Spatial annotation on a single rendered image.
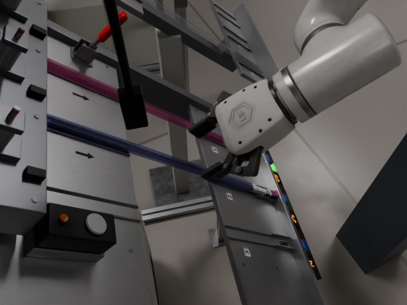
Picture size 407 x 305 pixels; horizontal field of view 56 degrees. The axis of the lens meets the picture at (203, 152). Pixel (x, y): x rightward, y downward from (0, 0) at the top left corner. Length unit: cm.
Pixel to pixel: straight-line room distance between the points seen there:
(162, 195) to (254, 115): 113
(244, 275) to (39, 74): 42
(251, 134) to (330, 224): 116
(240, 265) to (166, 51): 63
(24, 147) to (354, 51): 41
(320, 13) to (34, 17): 40
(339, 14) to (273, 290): 45
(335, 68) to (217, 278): 111
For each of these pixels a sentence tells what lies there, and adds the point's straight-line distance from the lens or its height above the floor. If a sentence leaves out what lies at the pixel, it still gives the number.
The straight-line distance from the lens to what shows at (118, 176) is 54.
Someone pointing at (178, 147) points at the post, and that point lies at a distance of 138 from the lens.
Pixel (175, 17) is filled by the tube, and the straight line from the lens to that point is 89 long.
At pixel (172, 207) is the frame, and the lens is 127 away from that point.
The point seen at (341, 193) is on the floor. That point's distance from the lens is 176.
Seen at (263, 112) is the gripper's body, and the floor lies 103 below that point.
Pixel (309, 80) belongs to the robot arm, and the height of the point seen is 108.
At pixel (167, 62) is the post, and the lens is 108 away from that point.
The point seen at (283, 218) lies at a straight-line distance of 82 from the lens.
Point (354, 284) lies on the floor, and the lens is 161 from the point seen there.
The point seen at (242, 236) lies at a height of 82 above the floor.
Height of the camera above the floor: 145
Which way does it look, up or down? 54 degrees down
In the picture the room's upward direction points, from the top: straight up
